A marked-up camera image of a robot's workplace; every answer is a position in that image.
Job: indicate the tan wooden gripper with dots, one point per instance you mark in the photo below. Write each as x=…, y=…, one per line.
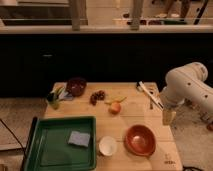
x=168, y=116

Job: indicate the yellow banana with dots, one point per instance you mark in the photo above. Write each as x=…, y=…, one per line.
x=118, y=100

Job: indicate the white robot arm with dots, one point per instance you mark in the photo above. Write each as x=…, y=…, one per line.
x=186, y=82

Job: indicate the red bowl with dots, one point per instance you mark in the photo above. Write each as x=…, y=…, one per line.
x=140, y=140

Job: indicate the white small bowl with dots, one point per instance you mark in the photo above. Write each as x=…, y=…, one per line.
x=107, y=146

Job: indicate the dark maroon bowl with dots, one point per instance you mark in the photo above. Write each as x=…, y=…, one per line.
x=76, y=86

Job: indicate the orange apple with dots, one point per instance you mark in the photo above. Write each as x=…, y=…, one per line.
x=115, y=108

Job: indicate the dark red grapes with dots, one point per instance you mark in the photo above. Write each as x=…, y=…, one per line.
x=99, y=95

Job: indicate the blue sponge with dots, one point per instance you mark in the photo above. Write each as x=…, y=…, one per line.
x=78, y=138

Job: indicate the blue cloth piece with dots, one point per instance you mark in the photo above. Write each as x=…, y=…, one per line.
x=65, y=96

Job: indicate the green plastic tray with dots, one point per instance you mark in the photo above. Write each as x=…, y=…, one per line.
x=48, y=147

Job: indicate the green cup with utensils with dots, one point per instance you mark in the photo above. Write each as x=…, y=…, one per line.
x=53, y=97

